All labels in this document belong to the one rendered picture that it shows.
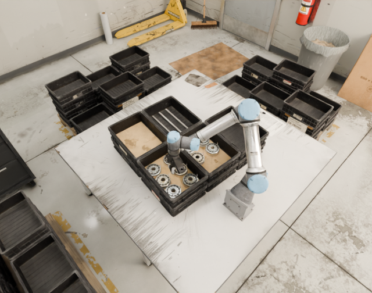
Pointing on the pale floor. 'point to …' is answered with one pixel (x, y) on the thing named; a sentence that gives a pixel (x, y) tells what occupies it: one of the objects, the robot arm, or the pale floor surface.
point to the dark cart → (6, 166)
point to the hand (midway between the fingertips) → (176, 172)
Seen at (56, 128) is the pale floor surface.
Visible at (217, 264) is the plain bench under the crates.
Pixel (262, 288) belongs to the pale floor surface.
